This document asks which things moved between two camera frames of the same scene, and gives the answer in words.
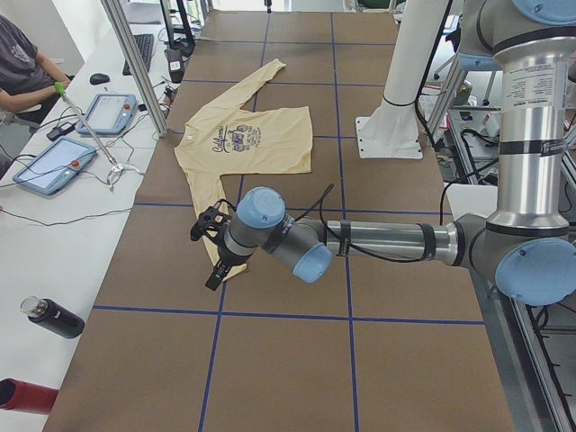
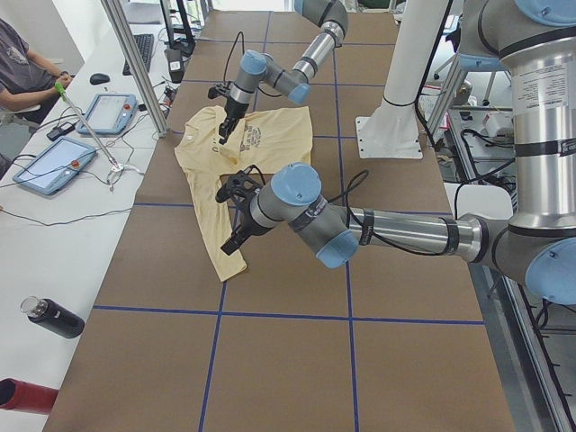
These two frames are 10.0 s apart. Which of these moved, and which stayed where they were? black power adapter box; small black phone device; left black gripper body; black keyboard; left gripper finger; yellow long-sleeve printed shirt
Moved: left black gripper body; left gripper finger
Stayed: black power adapter box; small black phone device; yellow long-sleeve printed shirt; black keyboard
